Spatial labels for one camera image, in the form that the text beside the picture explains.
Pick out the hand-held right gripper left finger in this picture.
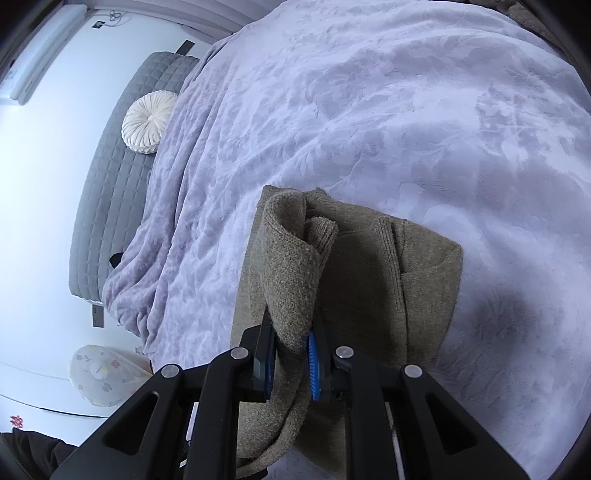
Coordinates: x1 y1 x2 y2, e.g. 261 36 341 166
48 323 280 480

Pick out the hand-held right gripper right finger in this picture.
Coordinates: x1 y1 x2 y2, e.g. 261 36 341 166
305 330 532 480

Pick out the taupe knit sweater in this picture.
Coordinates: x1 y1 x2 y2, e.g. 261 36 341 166
230 185 464 480

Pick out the white floral plastic bag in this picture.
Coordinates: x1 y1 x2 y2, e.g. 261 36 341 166
68 344 155 408

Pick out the grey quilted bench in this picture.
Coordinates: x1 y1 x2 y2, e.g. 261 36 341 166
69 52 199 303

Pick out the dark cloth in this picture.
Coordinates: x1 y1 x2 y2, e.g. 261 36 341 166
0 429 79 480

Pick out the lavender textured blanket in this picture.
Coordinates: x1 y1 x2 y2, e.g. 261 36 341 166
102 0 591 480

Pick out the white round pleated pillow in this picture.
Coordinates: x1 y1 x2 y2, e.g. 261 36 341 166
121 91 178 154

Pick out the pale curtain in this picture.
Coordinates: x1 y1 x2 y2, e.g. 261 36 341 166
92 0 259 35

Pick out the white air conditioner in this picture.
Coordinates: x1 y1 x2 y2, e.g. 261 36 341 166
0 9 100 107

